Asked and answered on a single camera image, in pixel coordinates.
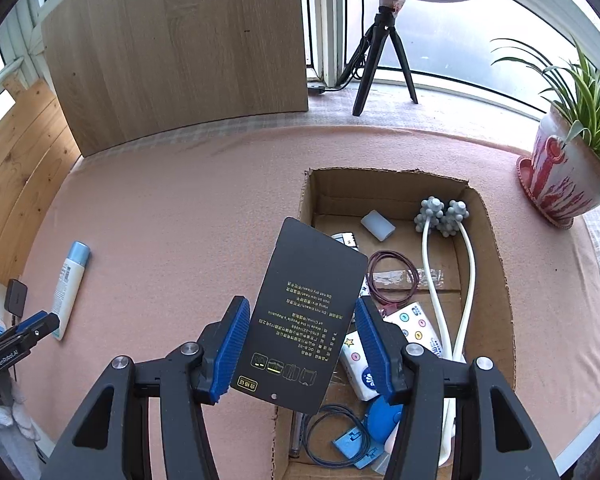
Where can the white and blue tube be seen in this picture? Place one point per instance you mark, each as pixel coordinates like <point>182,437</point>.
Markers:
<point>70,285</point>

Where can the translucent white cap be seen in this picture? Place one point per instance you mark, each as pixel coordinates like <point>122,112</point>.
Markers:
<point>378,225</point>

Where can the light blue phone stand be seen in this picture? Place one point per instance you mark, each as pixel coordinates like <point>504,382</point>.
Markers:
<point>350,445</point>

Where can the black tripod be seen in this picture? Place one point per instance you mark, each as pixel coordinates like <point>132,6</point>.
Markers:
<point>367,80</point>

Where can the person's left hand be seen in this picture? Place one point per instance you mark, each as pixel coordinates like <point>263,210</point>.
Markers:
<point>5,407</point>

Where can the monogram print tissue pack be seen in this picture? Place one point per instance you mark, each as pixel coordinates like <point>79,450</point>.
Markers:
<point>345,240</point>

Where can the red and white flower pot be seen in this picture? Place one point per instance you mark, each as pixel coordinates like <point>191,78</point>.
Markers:
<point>565,180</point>

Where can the wooden board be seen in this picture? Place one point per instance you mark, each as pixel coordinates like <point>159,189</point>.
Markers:
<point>180,50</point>

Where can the plaid bed sheet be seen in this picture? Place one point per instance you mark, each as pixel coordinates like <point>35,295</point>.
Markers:
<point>205,127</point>

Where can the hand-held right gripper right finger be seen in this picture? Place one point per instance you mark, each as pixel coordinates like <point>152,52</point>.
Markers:
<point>375,355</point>

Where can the black power adapter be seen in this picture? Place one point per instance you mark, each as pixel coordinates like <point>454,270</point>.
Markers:
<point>16,296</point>

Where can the red and white pot saucer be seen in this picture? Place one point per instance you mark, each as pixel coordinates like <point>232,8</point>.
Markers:
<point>525,175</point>

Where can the grey pen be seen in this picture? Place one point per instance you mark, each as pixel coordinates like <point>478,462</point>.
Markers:
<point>296,435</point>

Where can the green spider plant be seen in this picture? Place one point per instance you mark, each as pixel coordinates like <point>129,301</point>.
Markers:
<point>587,90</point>

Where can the dotted white tissue pack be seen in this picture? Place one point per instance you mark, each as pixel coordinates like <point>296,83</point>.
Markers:
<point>357,360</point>
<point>415,325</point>

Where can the white window frame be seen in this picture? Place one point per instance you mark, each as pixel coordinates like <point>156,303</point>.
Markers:
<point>325,20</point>

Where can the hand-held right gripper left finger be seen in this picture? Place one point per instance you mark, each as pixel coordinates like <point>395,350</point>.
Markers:
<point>227,355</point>

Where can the clear plastic wrapper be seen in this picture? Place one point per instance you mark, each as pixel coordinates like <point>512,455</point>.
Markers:
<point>430,276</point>

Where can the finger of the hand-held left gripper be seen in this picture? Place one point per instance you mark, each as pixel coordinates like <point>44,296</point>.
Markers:
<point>42,330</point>
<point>32,320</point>

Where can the pink blanket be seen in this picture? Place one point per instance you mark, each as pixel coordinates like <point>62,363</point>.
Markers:
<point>180,240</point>

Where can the yellow and black card package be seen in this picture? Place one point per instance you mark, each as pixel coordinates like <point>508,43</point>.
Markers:
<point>300,310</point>

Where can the cardboard box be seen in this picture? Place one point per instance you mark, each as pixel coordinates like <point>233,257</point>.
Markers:
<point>330,195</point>

